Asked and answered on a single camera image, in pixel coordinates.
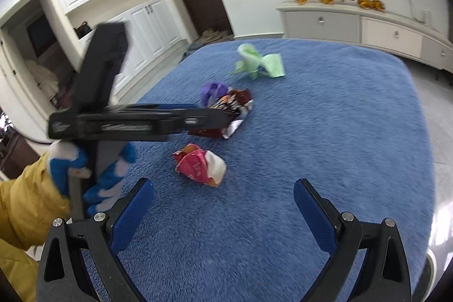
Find dark handbag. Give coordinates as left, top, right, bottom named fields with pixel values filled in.
left=73, top=21, right=93, bottom=39

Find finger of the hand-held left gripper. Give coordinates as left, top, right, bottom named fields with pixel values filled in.
left=156, top=107, right=231, bottom=135
left=110, top=103, right=206, bottom=111

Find pink snack packet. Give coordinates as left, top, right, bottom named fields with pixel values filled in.
left=173, top=143, right=227, bottom=189

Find beige shoes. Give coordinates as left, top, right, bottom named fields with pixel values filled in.
left=198, top=28, right=230, bottom=41

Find beige cloth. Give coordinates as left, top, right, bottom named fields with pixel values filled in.
left=25, top=59, right=59, bottom=102

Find blue fluffy table cover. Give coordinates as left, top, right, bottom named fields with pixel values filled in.
left=81, top=38, right=437, bottom=302

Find brown snack wrapper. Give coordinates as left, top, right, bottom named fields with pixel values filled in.
left=189, top=89, right=255, bottom=140

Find golden tiger ornament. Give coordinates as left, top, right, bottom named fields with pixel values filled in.
left=354, top=0, right=386, bottom=12

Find small purple wrapper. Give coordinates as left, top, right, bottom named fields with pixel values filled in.
left=200, top=82, right=229, bottom=108

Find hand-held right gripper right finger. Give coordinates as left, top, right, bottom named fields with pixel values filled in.
left=293, top=178, right=413, bottom=302

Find grey slipper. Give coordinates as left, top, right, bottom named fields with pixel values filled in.
left=181, top=42, right=205, bottom=62

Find white television cabinet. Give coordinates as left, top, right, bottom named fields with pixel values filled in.
left=277, top=1, right=453, bottom=80

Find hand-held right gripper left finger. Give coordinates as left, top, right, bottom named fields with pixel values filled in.
left=35, top=177, right=155, bottom=302

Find dark wooden furniture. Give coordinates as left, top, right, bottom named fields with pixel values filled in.
left=0, top=111, right=40, bottom=179

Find white round waste bin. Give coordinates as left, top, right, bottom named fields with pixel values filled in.
left=423, top=247, right=439, bottom=295

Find person's left hand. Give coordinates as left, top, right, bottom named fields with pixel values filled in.
left=48, top=141, right=137, bottom=216

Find small dark screen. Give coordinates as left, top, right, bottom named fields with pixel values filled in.
left=26, top=15, right=57, bottom=57

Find green paper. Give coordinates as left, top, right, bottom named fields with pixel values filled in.
left=232, top=44, right=285, bottom=80

